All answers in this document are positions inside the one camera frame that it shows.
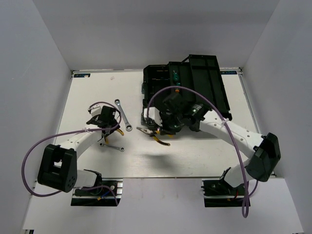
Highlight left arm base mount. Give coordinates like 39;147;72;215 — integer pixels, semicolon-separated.
71;178;123;207

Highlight small silver ratchet wrench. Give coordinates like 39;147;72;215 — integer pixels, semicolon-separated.
99;143;125;152

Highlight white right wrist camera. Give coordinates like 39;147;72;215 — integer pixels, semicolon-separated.
143;107;162;127

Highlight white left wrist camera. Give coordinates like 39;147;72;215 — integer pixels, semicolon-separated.
88;104;101;117

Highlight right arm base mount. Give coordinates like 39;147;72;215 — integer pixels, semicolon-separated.
201;179;245;208

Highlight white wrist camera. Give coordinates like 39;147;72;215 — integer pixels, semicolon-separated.
88;104;101;117
143;107;162;127

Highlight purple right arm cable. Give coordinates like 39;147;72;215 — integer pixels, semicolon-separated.
146;85;259;218

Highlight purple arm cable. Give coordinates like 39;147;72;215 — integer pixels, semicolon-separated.
146;85;259;218
21;101;122;205

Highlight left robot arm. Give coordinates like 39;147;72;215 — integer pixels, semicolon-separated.
38;106;120;195

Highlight yellow handled long nose pliers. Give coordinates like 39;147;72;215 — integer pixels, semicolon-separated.
136;127;171;146

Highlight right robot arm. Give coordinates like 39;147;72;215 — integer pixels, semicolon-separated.
163;93;281;195

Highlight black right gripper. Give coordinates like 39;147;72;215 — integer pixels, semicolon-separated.
155;111;183;135

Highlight black plastic toolbox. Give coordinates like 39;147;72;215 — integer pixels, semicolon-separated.
142;55;233;120

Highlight green handled screwdriver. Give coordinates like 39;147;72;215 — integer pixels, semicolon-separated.
175;82;181;93
173;71;179;83

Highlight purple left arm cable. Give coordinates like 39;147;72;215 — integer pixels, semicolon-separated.
21;101;122;205

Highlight small yellow handled pliers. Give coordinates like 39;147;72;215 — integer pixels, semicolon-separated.
99;128;124;144

